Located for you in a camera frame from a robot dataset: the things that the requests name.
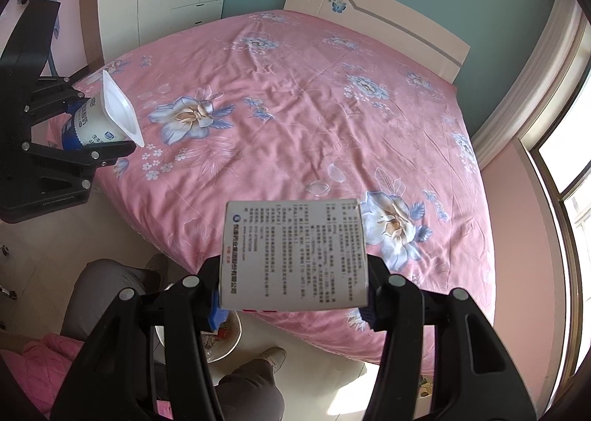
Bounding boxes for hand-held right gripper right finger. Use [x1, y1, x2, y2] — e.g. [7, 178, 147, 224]
[362, 255, 539, 421]

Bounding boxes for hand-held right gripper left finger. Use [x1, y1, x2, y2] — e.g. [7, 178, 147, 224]
[50, 255, 228, 421]

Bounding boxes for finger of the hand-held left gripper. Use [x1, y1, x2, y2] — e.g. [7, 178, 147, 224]
[23, 72, 88, 119]
[21, 141, 136, 209]

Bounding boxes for white lined trash bin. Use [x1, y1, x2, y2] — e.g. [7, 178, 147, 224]
[157, 310, 243, 364]

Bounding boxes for white blue yogurt cup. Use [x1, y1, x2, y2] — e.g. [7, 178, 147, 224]
[61, 69, 145, 150]

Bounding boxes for small white medicine box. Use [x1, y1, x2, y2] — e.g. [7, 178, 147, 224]
[218, 198, 370, 313]

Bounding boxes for person's left shoe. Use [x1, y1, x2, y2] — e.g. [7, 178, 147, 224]
[145, 254, 169, 292]

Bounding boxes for person's shoe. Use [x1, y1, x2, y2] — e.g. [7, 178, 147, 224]
[145, 254, 169, 292]
[256, 347, 287, 373]

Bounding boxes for person's right shoe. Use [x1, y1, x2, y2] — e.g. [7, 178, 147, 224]
[256, 347, 287, 373]

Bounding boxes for person's right leg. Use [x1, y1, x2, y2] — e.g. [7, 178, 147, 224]
[217, 359, 284, 421]

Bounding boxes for person's leg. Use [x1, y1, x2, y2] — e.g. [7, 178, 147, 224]
[217, 359, 284, 421]
[60, 259, 169, 352]

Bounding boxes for person's left leg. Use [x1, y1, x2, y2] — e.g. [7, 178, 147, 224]
[60, 259, 169, 352]

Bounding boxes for pink quilted jacket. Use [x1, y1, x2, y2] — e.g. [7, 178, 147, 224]
[0, 333, 88, 421]

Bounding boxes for pink floral bedsheet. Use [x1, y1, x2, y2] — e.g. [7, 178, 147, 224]
[46, 10, 495, 378]

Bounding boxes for window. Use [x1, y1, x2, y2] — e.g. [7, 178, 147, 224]
[519, 65, 591, 357]

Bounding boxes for cream bed headboard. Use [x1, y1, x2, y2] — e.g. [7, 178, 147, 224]
[283, 0, 472, 82]

